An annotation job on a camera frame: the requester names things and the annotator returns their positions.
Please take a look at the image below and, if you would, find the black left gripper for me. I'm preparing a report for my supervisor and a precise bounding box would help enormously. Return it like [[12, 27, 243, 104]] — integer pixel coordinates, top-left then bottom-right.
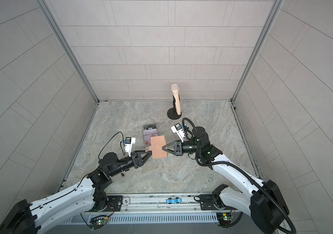
[[108, 152, 153, 178]]

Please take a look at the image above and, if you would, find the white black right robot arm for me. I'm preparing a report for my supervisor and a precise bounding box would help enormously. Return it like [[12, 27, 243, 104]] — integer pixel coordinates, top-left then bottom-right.
[[163, 124, 296, 234]]

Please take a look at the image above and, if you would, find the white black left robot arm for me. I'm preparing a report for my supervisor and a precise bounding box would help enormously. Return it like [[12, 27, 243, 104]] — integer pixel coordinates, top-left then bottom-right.
[[0, 151, 152, 234]]

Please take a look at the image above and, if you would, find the clear plastic package box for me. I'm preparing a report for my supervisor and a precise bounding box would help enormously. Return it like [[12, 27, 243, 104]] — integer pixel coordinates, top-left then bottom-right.
[[142, 123, 158, 146]]

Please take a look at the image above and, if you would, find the black round microphone stand base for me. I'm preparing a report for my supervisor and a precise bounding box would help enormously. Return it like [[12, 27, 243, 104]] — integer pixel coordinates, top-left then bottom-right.
[[167, 98, 182, 120]]

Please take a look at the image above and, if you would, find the white ventilation grille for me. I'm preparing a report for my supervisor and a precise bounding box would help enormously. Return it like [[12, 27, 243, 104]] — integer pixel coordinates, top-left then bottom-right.
[[66, 213, 218, 225]]

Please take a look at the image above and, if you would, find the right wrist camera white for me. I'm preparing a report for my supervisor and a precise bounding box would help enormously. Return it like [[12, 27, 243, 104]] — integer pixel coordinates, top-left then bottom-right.
[[171, 123, 186, 142]]

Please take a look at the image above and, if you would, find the aluminium front rail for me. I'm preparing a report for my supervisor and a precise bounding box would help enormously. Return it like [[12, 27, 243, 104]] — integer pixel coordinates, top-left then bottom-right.
[[81, 191, 237, 217]]

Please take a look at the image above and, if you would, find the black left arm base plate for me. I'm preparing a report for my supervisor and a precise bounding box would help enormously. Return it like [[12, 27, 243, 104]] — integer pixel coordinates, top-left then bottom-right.
[[94, 196, 123, 212]]

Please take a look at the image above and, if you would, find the blue clip on rail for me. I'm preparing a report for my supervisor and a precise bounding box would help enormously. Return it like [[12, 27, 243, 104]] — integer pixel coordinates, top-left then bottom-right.
[[166, 197, 182, 204]]

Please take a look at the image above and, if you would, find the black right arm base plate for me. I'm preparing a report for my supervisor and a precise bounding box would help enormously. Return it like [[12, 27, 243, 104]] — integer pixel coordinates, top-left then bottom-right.
[[194, 194, 228, 211]]

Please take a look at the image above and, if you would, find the left circuit board with wires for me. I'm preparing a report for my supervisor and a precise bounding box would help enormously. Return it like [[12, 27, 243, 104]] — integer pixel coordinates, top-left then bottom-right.
[[89, 215, 109, 230]]

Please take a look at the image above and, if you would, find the circuit board with wires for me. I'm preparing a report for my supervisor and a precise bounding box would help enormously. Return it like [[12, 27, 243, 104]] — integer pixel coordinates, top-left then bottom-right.
[[89, 215, 109, 230], [216, 213, 234, 228]]

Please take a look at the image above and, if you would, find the right circuit board with wires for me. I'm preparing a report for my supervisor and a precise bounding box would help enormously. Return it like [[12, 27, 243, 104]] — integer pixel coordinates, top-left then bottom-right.
[[216, 213, 234, 228]]

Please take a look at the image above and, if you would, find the aluminium corner frame post left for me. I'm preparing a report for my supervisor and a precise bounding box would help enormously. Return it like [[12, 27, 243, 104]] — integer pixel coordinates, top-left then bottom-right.
[[35, 0, 100, 104]]

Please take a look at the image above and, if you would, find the aluminium corner frame post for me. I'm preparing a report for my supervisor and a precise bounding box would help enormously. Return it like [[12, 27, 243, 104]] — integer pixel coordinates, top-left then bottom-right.
[[35, 0, 100, 104], [231, 0, 283, 103]]

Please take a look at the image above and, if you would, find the black corrugated cable conduit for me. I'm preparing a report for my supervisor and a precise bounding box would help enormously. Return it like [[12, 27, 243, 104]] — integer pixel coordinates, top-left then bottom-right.
[[181, 117, 297, 234]]

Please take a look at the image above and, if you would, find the aluminium corner frame post right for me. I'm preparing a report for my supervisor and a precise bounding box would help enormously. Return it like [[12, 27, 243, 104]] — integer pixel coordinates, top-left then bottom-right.
[[231, 0, 283, 103]]

